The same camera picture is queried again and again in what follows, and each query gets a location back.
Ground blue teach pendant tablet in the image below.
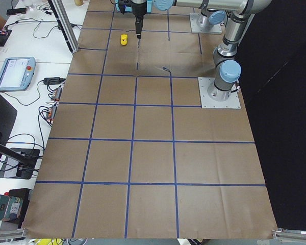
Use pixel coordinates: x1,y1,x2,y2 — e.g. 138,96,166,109
0,57,36,92

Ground black power adapter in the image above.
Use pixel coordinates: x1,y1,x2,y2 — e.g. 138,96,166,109
43,77,61,85

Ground aluminium frame post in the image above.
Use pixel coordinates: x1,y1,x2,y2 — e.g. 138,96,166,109
48,0,79,54

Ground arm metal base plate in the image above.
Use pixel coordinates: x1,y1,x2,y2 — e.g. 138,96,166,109
190,13,224,34
198,77,241,109

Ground yellow beetle toy car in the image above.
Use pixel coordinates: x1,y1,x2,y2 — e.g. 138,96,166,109
120,34,128,46

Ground light blue plastic bin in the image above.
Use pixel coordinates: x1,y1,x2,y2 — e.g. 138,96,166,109
114,0,154,13

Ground green box device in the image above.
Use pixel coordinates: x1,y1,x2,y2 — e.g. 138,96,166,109
0,194,23,221

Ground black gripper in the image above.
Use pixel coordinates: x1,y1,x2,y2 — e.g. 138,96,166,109
118,0,146,39

